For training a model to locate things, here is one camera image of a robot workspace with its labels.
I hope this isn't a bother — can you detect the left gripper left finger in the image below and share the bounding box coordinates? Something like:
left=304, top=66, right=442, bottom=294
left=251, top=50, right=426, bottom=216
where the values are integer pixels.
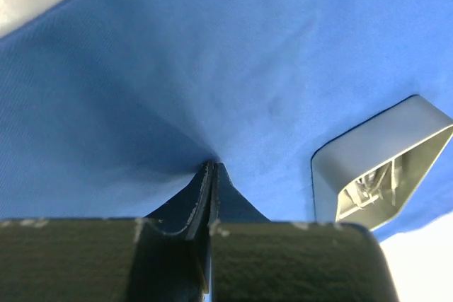
left=1, top=162, right=212, bottom=301

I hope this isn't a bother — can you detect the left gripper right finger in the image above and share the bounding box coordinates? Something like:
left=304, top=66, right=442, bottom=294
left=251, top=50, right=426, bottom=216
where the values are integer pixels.
left=210, top=163, right=398, bottom=301

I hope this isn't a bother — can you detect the steel instrument tray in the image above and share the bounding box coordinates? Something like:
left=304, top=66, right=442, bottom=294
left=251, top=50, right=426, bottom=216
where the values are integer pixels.
left=311, top=95, right=452, bottom=231

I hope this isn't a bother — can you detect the blue surgical wrap cloth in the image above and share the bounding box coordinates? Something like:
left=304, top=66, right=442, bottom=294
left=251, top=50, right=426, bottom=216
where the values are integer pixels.
left=1, top=0, right=452, bottom=220

